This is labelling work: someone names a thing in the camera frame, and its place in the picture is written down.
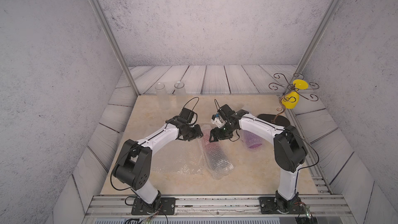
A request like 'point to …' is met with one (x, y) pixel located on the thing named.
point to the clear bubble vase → (180, 99)
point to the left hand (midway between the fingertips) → (204, 135)
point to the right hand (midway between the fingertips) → (215, 139)
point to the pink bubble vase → (216, 154)
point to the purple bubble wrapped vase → (253, 141)
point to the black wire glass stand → (278, 118)
